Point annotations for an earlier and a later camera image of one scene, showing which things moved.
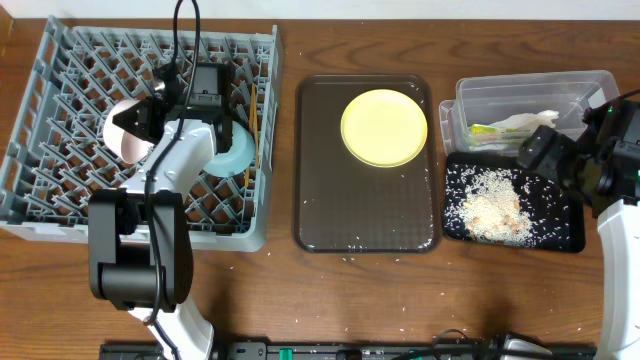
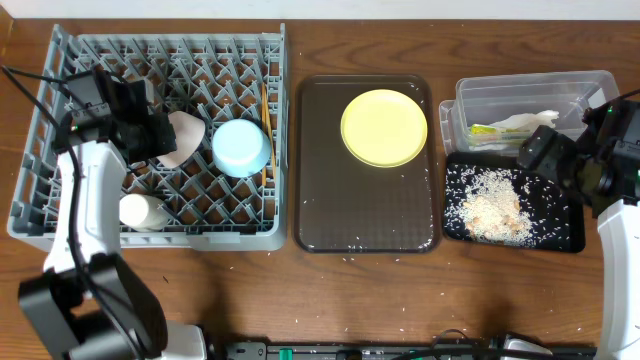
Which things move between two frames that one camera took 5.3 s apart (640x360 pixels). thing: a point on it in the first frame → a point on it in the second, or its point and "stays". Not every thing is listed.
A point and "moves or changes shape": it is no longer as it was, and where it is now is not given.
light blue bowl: (237, 159) moves or changes shape
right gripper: (560, 144) stays
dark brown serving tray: (345, 206) stays
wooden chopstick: (255, 126) → (269, 128)
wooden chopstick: (253, 113) → (266, 123)
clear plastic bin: (492, 114) stays
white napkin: (529, 121) stays
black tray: (496, 200) stays
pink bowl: (124, 145) moves or changes shape
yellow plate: (384, 128) stays
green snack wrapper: (490, 135) stays
